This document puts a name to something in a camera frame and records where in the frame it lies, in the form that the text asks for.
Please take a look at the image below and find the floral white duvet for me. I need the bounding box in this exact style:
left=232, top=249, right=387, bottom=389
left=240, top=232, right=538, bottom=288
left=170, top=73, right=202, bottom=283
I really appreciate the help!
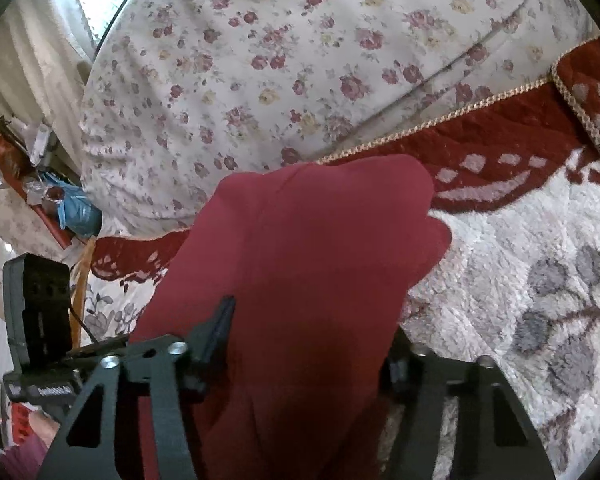
left=81, top=0, right=598, bottom=236

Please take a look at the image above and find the beige curtain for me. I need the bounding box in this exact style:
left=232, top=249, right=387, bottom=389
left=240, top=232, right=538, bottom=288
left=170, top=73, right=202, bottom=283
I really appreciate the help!
left=0, top=0, right=95, bottom=174

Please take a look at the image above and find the blue plastic bag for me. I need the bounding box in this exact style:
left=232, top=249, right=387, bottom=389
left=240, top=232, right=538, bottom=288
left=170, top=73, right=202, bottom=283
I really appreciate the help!
left=42, top=172, right=102, bottom=238

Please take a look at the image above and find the orange brown blanket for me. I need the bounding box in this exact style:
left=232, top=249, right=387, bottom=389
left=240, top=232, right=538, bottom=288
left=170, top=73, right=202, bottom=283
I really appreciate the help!
left=70, top=237, right=96, bottom=349

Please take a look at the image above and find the red and white plush blanket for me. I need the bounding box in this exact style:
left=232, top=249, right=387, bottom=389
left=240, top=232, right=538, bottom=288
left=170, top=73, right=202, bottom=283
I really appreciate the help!
left=82, top=37, right=600, bottom=479

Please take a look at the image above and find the black cable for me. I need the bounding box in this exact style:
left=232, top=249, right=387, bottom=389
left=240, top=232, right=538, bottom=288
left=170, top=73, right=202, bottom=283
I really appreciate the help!
left=68, top=284, right=102, bottom=346

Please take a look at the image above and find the dark red sweatshirt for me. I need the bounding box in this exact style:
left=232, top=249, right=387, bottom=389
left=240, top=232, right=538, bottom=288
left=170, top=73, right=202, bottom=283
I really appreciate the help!
left=132, top=155, right=451, bottom=479

